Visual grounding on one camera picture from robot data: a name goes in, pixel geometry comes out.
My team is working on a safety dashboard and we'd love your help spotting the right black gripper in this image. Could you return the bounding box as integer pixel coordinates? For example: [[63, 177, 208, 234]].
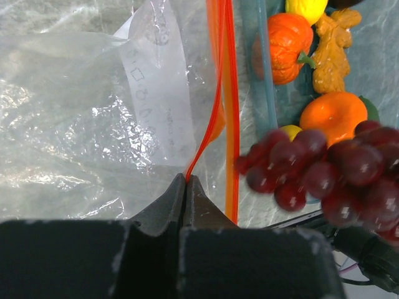
[[271, 211, 399, 293]]

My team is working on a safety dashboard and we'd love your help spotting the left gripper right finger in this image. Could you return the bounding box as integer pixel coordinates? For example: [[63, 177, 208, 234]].
[[179, 176, 346, 298]]

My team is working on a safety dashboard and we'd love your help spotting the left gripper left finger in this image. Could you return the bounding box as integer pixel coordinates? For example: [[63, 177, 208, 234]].
[[1, 174, 186, 298]]

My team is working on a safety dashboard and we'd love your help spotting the purple grape bunch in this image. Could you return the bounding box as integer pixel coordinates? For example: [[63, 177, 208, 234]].
[[234, 120, 398, 246]]

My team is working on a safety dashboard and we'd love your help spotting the clear zip top bag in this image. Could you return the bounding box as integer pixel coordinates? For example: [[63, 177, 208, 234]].
[[1, 1, 242, 221]]

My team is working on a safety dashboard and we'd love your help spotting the green lime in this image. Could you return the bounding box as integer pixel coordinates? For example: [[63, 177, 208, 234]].
[[359, 95, 380, 122]]

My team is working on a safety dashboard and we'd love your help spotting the yellow lemon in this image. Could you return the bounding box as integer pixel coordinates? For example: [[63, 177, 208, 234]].
[[279, 125, 302, 141]]

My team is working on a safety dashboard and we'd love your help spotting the orange tangerine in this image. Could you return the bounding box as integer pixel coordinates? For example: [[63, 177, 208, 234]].
[[299, 92, 368, 146]]

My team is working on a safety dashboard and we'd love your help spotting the teal plastic tray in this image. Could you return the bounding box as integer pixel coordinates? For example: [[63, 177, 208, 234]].
[[240, 1, 398, 138]]

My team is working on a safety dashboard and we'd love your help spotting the orange ginger root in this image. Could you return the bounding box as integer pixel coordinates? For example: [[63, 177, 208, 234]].
[[312, 9, 362, 94]]

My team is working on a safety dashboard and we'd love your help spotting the small orange pumpkin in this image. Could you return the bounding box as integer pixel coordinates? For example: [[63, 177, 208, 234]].
[[267, 12, 315, 85]]

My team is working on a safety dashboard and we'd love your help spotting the dark purple plum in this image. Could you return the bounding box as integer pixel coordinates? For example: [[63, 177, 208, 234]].
[[328, 0, 363, 10]]

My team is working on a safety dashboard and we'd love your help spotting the yellow squash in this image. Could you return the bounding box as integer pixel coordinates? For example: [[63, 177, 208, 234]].
[[285, 0, 328, 26]]

